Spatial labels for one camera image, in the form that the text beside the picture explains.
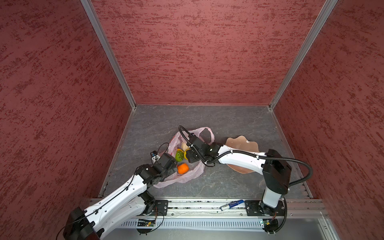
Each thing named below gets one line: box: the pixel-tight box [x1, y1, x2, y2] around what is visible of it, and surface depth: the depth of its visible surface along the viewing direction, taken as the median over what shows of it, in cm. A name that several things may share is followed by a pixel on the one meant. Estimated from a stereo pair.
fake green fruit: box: [175, 150, 184, 162], surface depth 88 cm
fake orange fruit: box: [177, 163, 189, 175], surface depth 85 cm
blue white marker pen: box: [220, 199, 245, 211], surface depth 76 cm
